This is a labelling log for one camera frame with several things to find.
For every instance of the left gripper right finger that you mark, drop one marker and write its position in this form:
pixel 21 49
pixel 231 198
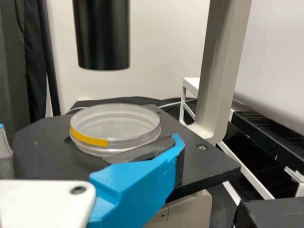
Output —
pixel 137 180

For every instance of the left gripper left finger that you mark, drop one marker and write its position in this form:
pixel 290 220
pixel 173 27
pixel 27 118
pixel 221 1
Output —
pixel 5 156

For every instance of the petri dish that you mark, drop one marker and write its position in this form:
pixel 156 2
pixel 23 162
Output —
pixel 114 123

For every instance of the black platform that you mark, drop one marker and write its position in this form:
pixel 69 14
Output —
pixel 261 128
pixel 273 216

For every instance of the cream microscope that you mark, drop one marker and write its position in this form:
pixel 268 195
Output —
pixel 221 71

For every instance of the white box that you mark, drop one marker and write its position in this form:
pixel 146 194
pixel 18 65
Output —
pixel 273 59

